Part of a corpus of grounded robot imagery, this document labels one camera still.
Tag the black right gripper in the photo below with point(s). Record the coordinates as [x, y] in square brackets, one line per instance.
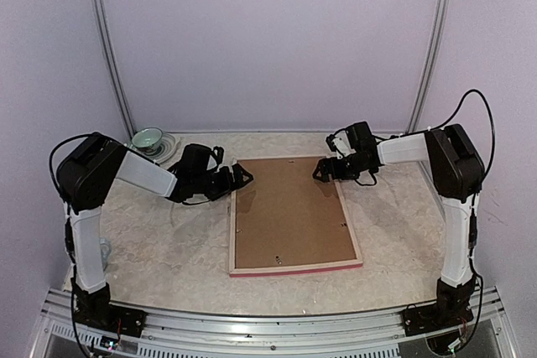
[335, 174]

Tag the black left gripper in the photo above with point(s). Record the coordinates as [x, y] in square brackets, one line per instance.
[228, 182]

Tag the brown backing board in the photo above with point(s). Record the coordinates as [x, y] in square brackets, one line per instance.
[289, 211]

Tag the pink wooden picture frame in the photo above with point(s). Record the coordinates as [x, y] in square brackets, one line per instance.
[293, 270]

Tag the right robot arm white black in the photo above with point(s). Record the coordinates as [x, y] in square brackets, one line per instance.
[457, 174]

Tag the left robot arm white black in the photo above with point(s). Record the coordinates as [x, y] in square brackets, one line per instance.
[85, 177]

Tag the green ceramic bowl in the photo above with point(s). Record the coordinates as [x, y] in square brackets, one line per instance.
[148, 140]

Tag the white and blue mug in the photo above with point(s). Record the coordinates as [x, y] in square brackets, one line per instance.
[106, 251]

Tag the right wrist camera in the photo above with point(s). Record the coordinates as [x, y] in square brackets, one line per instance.
[338, 146]

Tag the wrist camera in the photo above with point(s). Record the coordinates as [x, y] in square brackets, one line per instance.
[338, 146]
[218, 154]

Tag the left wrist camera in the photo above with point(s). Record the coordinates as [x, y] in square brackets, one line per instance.
[218, 154]

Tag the aluminium front rail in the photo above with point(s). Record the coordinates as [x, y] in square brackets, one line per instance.
[373, 333]

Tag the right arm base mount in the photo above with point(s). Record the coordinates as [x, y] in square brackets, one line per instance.
[451, 308]

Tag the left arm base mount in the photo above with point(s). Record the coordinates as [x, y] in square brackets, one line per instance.
[95, 310]

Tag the right aluminium corner post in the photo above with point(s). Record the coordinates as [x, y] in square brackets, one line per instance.
[433, 48]

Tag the aluminium corner post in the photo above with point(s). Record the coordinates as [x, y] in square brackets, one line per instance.
[105, 38]
[433, 48]

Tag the left aluminium corner post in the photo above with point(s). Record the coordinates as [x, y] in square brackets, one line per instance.
[105, 38]

